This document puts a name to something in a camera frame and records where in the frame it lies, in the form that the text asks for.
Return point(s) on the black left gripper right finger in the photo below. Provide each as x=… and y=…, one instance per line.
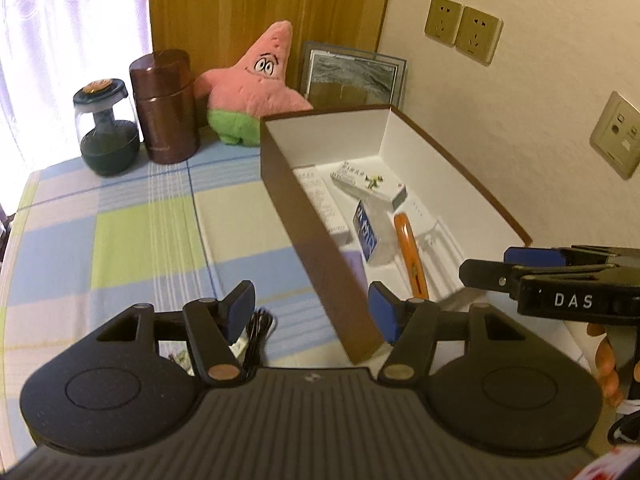
x=410, y=327

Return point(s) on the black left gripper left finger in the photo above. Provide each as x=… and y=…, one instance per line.
x=212, y=326

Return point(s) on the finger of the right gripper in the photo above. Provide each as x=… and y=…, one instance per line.
x=490, y=275
x=534, y=256

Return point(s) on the white wifi router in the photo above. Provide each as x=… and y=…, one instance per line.
x=439, y=252

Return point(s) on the orange utility knife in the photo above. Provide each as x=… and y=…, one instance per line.
x=410, y=254

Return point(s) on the long white ointment box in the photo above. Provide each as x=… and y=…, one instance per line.
x=374, y=183

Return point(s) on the tall white medicine box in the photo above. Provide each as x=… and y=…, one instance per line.
x=324, y=204

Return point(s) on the purple cosmetic tube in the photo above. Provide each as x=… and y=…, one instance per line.
x=355, y=263

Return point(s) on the clear plastic container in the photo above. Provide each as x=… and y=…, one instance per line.
x=386, y=247

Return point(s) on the person's right hand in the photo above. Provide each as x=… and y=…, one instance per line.
x=606, y=366

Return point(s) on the white patterned small box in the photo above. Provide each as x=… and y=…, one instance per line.
x=177, y=352

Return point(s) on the brown open cardboard box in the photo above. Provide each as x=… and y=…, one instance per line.
x=381, y=136

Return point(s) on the checkered blue green tablecloth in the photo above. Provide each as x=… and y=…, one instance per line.
x=83, y=249

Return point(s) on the pink Patrick star plush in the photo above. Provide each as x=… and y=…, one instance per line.
x=239, y=96

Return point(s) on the framed grey picture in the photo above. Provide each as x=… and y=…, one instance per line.
x=334, y=76

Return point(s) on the brown cylindrical canister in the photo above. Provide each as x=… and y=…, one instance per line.
x=162, y=83

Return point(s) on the wooden wardrobe panel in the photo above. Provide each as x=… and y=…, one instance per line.
x=216, y=33

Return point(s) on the purple sheer curtain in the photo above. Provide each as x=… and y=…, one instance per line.
x=49, y=49

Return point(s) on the single wall data socket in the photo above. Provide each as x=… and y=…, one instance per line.
x=616, y=136

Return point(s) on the double wall socket right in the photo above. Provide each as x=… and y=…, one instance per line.
x=478, y=35

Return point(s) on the double wall socket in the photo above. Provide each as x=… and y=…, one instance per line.
x=478, y=35
x=443, y=21

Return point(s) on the double wall socket left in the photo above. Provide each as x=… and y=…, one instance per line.
x=443, y=21

